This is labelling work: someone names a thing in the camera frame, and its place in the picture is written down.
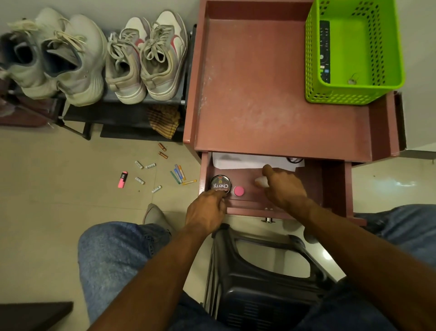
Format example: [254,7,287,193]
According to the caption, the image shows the striped yellow cleaning cloth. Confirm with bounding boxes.
[148,105,181,140]

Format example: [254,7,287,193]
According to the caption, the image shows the green plastic basket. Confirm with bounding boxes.
[305,0,406,105]

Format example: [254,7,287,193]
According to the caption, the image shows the red-brown drawer cabinet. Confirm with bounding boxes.
[183,0,406,226]

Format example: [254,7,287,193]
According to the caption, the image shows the person's right hand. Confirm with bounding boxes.
[261,164,309,219]

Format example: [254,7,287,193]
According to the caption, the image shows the person's right forearm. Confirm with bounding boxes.
[294,201,436,331]

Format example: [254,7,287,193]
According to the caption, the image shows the black shoe rack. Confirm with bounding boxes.
[6,24,198,142]

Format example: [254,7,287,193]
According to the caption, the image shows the black baseboard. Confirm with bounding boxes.
[395,92,436,161]

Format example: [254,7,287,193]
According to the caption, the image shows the white paper sheets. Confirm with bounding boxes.
[212,152,306,172]

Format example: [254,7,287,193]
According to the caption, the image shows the grey-blue sneaker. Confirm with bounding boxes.
[0,7,60,100]
[40,14,109,107]

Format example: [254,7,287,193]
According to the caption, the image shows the person's left hand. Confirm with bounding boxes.
[185,189,228,238]

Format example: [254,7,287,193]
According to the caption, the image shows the dark brown furniture panel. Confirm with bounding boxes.
[0,301,74,331]

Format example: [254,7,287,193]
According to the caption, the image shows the black remote control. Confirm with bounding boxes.
[319,20,331,84]

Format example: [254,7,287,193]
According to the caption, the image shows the black stool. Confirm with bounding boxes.
[203,223,338,331]

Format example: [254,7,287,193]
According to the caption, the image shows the person's left forearm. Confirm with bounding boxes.
[87,228,212,331]

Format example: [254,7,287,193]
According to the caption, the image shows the person's right leg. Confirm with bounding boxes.
[296,204,436,331]

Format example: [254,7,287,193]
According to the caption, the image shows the black round tin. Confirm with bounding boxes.
[210,174,233,195]

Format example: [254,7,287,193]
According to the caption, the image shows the person's grey slipper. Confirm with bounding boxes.
[142,203,174,234]

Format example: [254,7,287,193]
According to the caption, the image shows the white pink sneaker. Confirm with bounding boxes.
[104,17,150,105]
[140,10,188,101]

